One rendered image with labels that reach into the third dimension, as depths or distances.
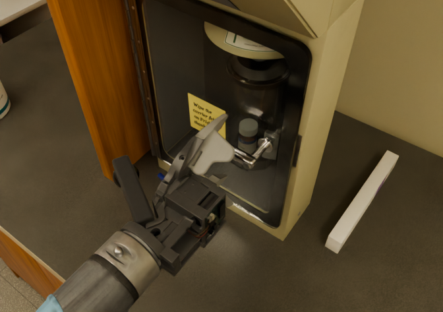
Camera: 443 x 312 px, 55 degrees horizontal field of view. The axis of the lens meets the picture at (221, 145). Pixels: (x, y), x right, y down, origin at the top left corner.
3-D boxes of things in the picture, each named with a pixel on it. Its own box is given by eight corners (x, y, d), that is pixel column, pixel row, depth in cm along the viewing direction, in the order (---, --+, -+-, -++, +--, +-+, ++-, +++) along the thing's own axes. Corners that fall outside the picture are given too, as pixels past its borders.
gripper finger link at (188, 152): (213, 147, 59) (181, 201, 59) (202, 141, 60) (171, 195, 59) (200, 138, 55) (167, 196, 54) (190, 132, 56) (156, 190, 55)
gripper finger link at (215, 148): (254, 129, 58) (221, 188, 57) (219, 111, 60) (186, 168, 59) (248, 122, 55) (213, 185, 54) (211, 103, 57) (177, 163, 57)
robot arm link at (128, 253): (99, 272, 55) (85, 241, 49) (125, 247, 57) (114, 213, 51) (143, 307, 52) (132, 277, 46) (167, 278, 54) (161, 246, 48)
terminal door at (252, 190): (157, 154, 91) (127, -29, 61) (279, 229, 79) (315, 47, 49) (155, 156, 91) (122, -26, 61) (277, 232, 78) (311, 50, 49)
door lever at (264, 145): (223, 126, 69) (223, 115, 67) (272, 154, 65) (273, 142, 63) (202, 146, 66) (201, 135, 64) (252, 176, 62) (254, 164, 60)
